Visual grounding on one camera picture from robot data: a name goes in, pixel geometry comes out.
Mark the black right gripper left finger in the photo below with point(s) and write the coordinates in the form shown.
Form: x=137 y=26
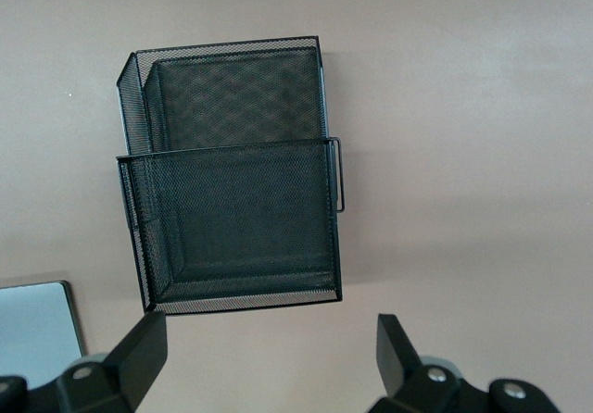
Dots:
x=134 y=362

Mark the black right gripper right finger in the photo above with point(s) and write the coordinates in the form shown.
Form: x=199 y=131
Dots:
x=398 y=357

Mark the silver laptop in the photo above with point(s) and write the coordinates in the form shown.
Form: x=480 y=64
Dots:
x=37 y=325

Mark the black mesh desk organizer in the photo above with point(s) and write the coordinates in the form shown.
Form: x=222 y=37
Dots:
x=241 y=209

